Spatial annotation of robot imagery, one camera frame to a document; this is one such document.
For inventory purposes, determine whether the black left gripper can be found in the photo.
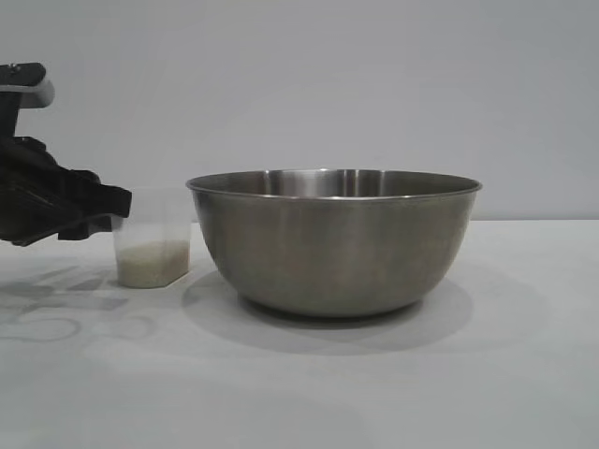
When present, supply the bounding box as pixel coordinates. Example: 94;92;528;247
0;135;133;247

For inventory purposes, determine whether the clear plastic measuring cup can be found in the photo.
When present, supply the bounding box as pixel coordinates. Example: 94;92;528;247
111;188;192;288

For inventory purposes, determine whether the white uncooked rice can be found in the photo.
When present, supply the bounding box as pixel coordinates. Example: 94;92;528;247
116;239;191;287

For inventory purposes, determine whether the stainless steel mixing bowl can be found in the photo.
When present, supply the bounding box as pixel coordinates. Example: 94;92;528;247
185;168;484;320

